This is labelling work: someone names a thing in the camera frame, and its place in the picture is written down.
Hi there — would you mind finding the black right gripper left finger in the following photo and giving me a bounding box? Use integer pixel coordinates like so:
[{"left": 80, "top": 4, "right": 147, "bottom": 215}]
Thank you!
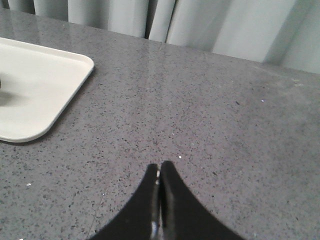
[{"left": 91, "top": 164, "right": 160, "bottom": 240}]

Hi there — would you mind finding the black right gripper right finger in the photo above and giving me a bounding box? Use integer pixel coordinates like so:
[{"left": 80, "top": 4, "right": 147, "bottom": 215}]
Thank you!
[{"left": 160, "top": 161, "right": 242, "bottom": 240}]

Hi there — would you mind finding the cream rectangular plastic tray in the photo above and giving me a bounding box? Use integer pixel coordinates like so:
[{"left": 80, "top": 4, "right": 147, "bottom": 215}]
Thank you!
[{"left": 0, "top": 37, "right": 94, "bottom": 143}]

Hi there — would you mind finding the pale grey-green curtain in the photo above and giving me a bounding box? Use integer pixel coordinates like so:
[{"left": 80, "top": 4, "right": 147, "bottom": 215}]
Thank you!
[{"left": 0, "top": 0, "right": 320, "bottom": 74}]

